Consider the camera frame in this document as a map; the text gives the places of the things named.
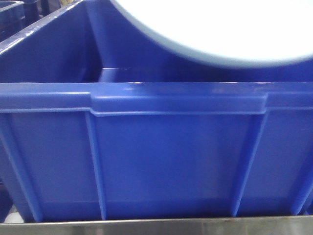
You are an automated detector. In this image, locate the blue bin far left shelf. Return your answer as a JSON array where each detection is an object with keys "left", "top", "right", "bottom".
[{"left": 0, "top": 0, "right": 40, "bottom": 42}]

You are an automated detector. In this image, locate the stainless steel shelf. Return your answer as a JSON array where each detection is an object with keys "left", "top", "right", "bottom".
[{"left": 0, "top": 215, "right": 313, "bottom": 235}]

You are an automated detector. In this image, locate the smooth blue bin on shelf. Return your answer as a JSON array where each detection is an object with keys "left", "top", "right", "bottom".
[{"left": 0, "top": 0, "right": 313, "bottom": 222}]

